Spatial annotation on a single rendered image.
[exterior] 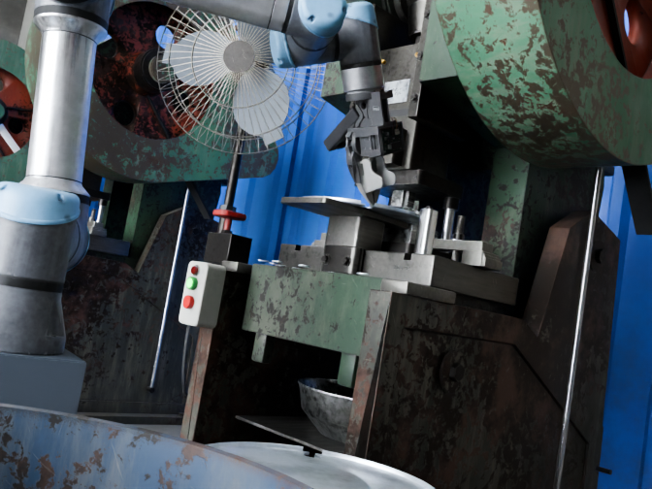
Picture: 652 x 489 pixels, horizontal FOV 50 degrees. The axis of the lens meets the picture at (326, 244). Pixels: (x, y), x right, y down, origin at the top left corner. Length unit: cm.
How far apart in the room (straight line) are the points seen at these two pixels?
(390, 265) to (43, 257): 65
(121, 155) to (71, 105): 143
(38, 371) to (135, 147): 172
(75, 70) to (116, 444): 82
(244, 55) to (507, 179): 97
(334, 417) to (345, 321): 23
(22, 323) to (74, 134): 34
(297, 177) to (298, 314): 224
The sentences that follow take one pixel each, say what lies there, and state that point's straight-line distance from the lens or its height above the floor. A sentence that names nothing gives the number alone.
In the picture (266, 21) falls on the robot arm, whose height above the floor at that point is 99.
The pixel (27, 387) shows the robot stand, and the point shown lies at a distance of 100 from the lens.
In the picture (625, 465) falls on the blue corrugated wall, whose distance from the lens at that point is 248.
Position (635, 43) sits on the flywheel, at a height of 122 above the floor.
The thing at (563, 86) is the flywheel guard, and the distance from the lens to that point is 117.
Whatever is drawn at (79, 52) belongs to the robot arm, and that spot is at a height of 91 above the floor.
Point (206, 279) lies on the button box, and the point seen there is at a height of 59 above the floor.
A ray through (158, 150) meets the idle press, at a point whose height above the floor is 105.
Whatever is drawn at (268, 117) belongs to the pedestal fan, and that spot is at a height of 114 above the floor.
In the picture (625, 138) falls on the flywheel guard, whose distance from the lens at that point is 136.
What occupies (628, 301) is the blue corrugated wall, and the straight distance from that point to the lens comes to 249.
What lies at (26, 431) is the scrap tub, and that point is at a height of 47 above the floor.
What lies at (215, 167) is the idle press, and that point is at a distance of 280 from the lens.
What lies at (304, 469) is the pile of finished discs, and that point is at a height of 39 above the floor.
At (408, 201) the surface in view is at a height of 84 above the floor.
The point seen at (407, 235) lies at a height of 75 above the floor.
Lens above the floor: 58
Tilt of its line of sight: 5 degrees up
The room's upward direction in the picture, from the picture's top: 10 degrees clockwise
